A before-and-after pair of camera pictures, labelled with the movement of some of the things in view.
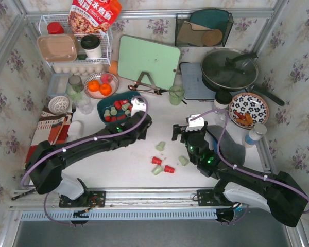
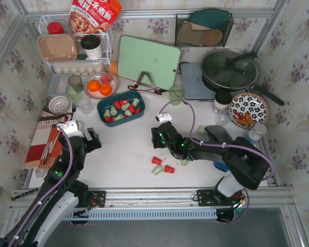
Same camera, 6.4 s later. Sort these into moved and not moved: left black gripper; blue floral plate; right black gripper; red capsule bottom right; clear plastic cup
Moved: right black gripper; left black gripper
Not moved: clear plastic cup; blue floral plate; red capsule bottom right
